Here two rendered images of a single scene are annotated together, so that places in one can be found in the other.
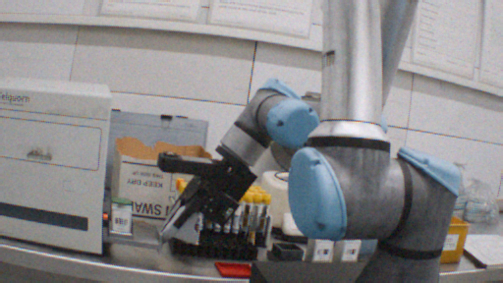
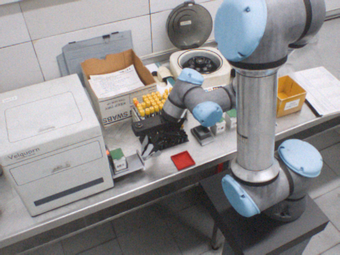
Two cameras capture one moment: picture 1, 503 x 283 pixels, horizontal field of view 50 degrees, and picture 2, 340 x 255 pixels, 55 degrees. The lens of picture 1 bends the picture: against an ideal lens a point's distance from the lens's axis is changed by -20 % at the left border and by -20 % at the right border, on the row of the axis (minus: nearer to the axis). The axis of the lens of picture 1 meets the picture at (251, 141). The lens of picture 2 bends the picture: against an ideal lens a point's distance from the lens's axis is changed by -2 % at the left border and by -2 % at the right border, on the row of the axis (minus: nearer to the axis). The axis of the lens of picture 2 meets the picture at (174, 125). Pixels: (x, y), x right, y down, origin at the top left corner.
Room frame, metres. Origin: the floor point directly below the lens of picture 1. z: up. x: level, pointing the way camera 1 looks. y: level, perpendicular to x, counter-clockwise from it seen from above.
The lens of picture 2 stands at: (0.38, 0.14, 1.81)
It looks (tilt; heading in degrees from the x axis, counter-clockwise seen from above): 44 degrees down; 351
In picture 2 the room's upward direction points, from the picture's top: 1 degrees counter-clockwise
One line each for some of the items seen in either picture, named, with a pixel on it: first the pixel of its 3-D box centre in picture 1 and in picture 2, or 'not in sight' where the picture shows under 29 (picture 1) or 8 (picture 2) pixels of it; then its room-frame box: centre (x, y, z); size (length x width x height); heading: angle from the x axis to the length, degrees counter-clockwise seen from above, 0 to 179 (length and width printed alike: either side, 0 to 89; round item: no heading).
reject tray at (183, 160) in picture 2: (236, 270); (183, 160); (1.14, -0.01, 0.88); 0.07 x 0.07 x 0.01; 16
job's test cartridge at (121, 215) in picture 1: (120, 218); (118, 160); (1.12, 0.22, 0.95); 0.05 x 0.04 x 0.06; 16
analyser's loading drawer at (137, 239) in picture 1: (109, 229); (113, 168); (1.11, 0.24, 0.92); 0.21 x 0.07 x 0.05; 106
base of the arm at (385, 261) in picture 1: (404, 267); (284, 190); (0.89, -0.26, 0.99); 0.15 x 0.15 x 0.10
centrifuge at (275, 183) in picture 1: (311, 205); (201, 74); (1.57, -0.17, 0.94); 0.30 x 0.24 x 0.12; 7
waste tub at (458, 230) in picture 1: (435, 238); (282, 96); (1.38, -0.47, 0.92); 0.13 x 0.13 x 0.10; 13
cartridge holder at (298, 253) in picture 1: (287, 254); (202, 133); (1.25, -0.10, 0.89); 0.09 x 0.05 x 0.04; 18
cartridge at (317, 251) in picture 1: (319, 248); (217, 124); (1.27, -0.17, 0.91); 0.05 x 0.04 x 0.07; 16
